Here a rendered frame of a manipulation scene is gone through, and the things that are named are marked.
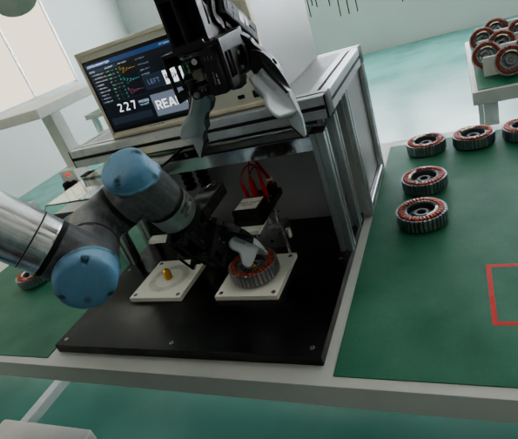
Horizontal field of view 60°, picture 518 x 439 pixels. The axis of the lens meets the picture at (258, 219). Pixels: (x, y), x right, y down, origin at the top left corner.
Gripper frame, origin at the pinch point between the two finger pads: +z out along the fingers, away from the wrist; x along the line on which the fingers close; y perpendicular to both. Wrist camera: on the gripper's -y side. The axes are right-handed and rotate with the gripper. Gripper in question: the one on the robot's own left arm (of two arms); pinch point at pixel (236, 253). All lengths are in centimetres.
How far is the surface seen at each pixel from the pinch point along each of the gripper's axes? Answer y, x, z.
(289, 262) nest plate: -2.6, 6.8, 11.9
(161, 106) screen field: -29.5, -15.8, -16.4
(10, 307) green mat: 8, -79, 10
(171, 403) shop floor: 23, -73, 88
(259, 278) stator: 3.4, 3.1, 5.7
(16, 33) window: -403, -472, 128
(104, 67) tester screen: -35, -26, -26
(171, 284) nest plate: 2.9, -21.8, 8.8
